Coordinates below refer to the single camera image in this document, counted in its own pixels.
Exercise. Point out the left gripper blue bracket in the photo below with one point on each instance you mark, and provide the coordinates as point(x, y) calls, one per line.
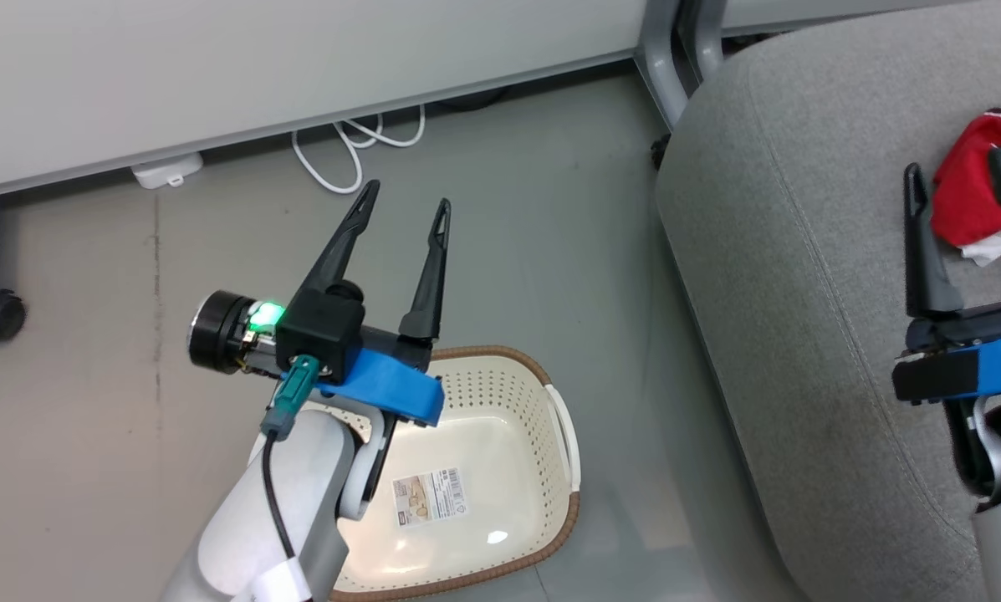
point(391, 389)

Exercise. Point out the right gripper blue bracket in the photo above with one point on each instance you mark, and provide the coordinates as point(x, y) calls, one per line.
point(968, 359)

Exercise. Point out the white garment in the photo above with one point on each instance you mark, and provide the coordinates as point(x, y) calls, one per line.
point(989, 247)

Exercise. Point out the red striped sports garment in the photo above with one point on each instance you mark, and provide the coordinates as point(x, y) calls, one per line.
point(968, 184)

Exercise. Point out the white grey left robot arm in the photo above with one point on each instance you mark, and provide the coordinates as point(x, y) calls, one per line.
point(249, 535)

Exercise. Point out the cream perforated laundry basket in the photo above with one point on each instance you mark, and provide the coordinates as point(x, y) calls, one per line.
point(500, 451)

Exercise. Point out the basket sticker label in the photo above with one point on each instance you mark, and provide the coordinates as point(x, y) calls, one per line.
point(429, 497)

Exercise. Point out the grey fabric sofa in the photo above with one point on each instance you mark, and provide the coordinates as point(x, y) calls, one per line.
point(801, 293)

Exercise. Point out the large white partition panel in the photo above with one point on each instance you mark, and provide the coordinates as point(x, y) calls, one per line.
point(257, 67)

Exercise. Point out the white power adapter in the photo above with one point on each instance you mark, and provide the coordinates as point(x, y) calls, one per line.
point(165, 170)

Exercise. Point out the small white partition panel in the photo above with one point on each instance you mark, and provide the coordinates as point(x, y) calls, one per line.
point(801, 10)

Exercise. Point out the small black caster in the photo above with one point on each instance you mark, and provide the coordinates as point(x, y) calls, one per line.
point(661, 152)

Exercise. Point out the white paper tag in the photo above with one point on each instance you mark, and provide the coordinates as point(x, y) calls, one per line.
point(283, 581)

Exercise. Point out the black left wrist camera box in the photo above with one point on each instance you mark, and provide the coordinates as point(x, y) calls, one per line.
point(320, 330)

